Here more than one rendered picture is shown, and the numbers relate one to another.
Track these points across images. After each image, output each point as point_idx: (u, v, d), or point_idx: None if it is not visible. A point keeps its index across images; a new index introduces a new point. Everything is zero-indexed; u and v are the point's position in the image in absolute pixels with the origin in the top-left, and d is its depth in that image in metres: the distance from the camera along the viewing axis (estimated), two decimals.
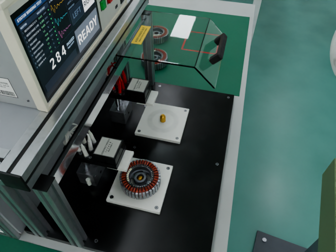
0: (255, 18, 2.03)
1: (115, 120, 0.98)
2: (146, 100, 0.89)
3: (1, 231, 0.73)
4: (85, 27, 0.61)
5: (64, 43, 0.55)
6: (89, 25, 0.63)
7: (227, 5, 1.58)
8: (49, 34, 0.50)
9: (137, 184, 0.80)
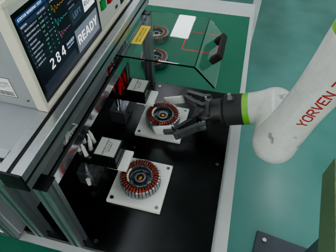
0: (255, 18, 2.03)
1: (115, 120, 0.98)
2: (146, 100, 0.89)
3: (1, 231, 0.73)
4: (85, 27, 0.61)
5: (64, 43, 0.55)
6: (89, 25, 0.63)
7: (227, 5, 1.58)
8: (49, 34, 0.50)
9: (137, 184, 0.80)
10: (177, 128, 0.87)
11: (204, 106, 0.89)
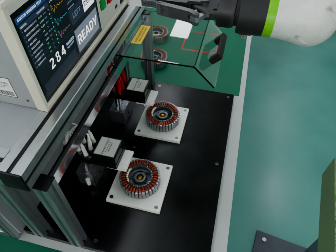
0: None
1: (115, 120, 0.98)
2: (146, 100, 0.89)
3: (1, 231, 0.73)
4: (85, 27, 0.61)
5: (64, 43, 0.55)
6: (89, 25, 0.63)
7: None
8: (49, 34, 0.50)
9: (137, 184, 0.80)
10: None
11: None
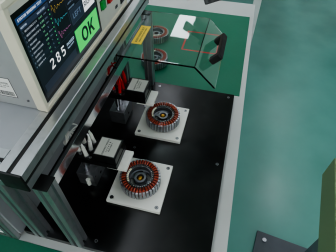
0: (255, 18, 2.03)
1: (115, 120, 0.98)
2: (146, 100, 0.89)
3: (1, 231, 0.73)
4: (85, 27, 0.61)
5: (64, 43, 0.55)
6: (89, 25, 0.63)
7: (227, 5, 1.58)
8: (49, 34, 0.50)
9: (137, 184, 0.80)
10: None
11: None
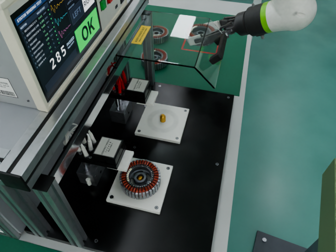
0: None
1: (115, 120, 0.98)
2: (146, 100, 0.89)
3: (1, 231, 0.73)
4: (85, 27, 0.61)
5: (64, 43, 0.55)
6: (89, 25, 0.63)
7: (227, 5, 1.58)
8: (49, 34, 0.50)
9: (137, 184, 0.80)
10: None
11: None
